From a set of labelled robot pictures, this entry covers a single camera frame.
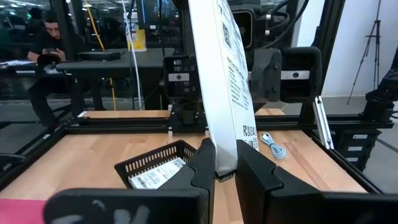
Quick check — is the pink plastic bin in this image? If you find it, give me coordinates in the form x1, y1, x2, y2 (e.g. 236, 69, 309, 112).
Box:
0, 198, 47, 224

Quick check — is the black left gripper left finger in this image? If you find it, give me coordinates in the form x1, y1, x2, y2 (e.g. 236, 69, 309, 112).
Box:
43, 138, 217, 224

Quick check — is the white hanging cable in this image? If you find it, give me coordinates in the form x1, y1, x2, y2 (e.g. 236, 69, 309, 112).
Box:
122, 0, 143, 110

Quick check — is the light blue coiled cable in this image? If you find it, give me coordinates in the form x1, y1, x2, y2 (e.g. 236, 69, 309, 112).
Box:
260, 132, 287, 161

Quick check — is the black flat device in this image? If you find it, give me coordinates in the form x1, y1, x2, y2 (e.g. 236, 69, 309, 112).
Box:
77, 50, 125, 62

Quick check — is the yellow hanging cable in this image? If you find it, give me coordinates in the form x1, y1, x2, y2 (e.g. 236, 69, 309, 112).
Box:
86, 4, 117, 111

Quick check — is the white cardboard box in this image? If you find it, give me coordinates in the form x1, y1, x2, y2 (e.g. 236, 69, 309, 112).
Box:
128, 157, 187, 190
188, 0, 259, 177

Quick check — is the silver metal bracket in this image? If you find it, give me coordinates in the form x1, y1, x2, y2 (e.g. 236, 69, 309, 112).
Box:
312, 95, 335, 150

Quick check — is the black plastic basket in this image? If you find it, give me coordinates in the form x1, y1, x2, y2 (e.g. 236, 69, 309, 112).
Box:
114, 139, 197, 190

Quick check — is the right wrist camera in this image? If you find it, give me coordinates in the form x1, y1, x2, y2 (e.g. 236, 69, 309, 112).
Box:
229, 7, 256, 50

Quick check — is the black tripod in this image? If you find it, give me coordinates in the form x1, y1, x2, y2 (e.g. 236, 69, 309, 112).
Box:
347, 0, 382, 105

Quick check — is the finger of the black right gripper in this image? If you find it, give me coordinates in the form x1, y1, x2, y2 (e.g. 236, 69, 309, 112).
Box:
281, 46, 323, 103
163, 55, 201, 100

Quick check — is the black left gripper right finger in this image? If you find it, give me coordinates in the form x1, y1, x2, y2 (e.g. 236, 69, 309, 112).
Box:
235, 139, 398, 224

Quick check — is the black desk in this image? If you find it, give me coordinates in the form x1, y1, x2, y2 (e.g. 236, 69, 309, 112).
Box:
55, 47, 175, 110

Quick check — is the black aluminium table frame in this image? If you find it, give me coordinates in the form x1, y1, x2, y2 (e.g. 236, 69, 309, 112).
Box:
0, 108, 396, 194

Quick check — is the yellow bottle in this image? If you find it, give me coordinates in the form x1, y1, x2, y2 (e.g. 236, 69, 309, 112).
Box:
127, 23, 147, 53

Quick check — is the person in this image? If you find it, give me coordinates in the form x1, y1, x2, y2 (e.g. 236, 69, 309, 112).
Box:
26, 6, 44, 35
27, 11, 86, 128

